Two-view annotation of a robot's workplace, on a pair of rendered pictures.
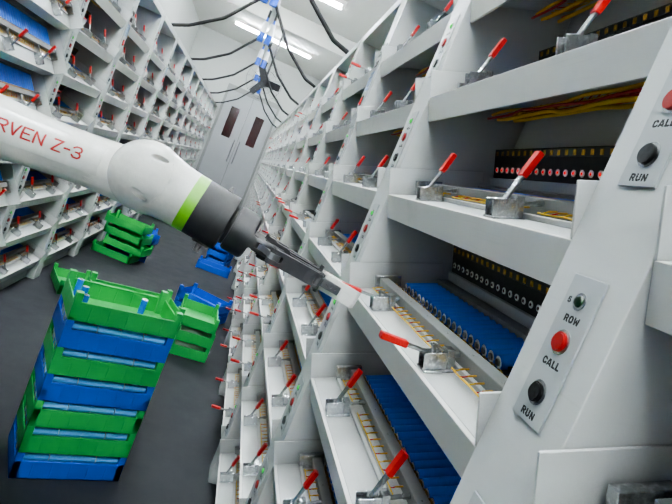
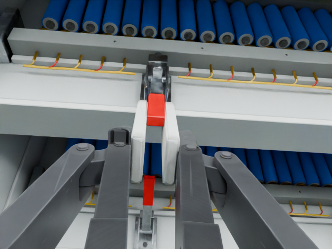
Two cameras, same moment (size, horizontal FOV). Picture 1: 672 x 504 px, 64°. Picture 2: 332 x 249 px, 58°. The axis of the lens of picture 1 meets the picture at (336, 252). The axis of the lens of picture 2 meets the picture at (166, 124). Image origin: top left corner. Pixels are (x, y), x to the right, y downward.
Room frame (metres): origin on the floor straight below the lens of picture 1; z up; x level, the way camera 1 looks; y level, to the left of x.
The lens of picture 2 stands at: (0.85, 0.14, 1.03)
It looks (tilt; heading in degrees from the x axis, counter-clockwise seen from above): 31 degrees down; 279
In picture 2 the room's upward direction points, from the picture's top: 6 degrees clockwise
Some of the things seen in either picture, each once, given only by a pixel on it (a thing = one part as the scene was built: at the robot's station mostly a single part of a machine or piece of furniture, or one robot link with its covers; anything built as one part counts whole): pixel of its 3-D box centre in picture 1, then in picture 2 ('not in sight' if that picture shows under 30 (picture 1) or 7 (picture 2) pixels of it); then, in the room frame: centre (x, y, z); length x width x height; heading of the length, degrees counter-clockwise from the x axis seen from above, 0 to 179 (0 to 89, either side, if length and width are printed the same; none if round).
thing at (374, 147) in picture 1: (331, 253); not in sight; (1.80, 0.01, 0.87); 0.20 x 0.09 x 1.75; 102
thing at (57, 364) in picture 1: (103, 352); not in sight; (1.56, 0.52, 0.36); 0.30 x 0.20 x 0.08; 125
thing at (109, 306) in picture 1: (122, 303); not in sight; (1.56, 0.52, 0.52); 0.30 x 0.20 x 0.08; 125
